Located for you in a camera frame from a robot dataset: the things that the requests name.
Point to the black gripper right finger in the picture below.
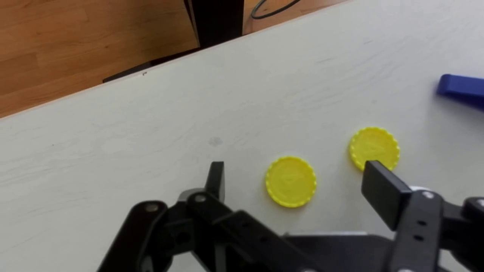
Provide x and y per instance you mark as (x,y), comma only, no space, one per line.
(428,227)

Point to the blue connect four frame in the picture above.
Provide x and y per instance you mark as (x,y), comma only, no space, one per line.
(462,90)

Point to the yellow game disc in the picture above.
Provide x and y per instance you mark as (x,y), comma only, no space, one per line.
(375,146)
(290,182)

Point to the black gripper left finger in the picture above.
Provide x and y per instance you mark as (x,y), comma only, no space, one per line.
(211,236)

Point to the white table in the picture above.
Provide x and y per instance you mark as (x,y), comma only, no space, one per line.
(201,116)

